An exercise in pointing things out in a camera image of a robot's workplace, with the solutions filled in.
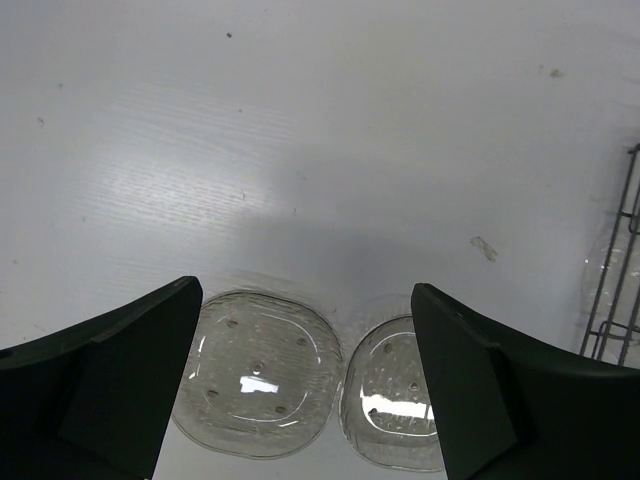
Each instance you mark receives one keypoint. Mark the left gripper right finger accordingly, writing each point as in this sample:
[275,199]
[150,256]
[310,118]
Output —
[509,406]

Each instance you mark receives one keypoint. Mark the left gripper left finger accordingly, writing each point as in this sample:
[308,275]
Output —
[93,401]

